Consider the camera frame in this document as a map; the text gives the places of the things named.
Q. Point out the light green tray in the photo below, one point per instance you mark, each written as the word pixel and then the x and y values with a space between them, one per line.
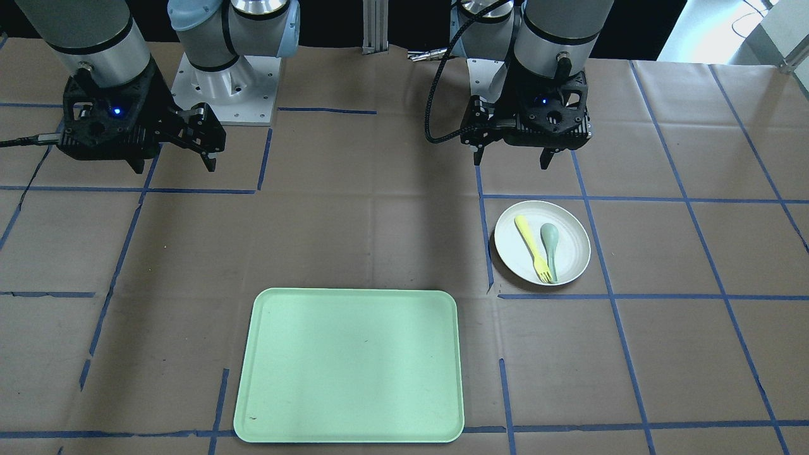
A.
pixel 354 366

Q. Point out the green plastic spoon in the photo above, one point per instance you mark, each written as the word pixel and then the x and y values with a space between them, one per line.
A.
pixel 549 236

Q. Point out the yellow plastic fork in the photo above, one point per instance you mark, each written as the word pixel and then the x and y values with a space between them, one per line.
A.
pixel 540 265

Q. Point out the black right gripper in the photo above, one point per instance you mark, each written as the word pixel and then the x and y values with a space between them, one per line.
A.
pixel 162 101

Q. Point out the aluminium frame post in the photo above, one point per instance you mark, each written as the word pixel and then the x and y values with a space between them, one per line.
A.
pixel 375 26

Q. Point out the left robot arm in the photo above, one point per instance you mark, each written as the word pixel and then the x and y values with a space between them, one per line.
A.
pixel 526 62

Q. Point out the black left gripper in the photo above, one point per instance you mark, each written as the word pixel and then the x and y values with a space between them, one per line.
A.
pixel 481 119

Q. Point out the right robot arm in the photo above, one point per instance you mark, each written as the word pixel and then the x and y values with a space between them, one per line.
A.
pixel 105 35

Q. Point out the white round plate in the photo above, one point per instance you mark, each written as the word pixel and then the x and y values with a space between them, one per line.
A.
pixel 573 250

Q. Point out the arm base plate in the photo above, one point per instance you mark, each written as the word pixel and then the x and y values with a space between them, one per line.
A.
pixel 241 95
pixel 487 78

